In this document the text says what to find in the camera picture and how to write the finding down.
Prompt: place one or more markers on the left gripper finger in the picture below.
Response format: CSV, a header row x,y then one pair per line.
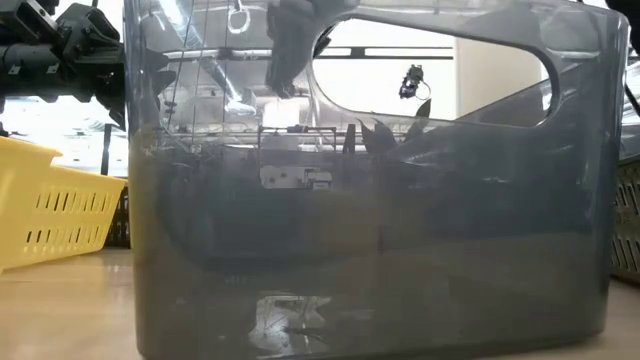
x,y
116,107

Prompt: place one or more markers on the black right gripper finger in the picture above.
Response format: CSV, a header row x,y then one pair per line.
x,y
290,50

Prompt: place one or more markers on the yellow slotted plastic basket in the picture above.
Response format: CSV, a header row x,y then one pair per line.
x,y
65,220

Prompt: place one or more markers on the translucent grey plastic bin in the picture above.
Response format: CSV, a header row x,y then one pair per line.
x,y
350,225

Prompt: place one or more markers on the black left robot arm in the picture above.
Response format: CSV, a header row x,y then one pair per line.
x,y
30,65

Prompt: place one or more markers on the green artificial plant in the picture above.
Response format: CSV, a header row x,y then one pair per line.
x,y
425,109

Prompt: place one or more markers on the grey slotted plastic basket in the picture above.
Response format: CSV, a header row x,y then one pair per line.
x,y
627,225

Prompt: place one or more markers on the black metal rig frame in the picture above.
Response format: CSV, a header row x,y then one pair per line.
x,y
105,150

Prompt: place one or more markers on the black ceiling rail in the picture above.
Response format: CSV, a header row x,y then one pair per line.
x,y
390,52

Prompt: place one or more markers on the black ceiling camera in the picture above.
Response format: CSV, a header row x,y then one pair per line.
x,y
412,80

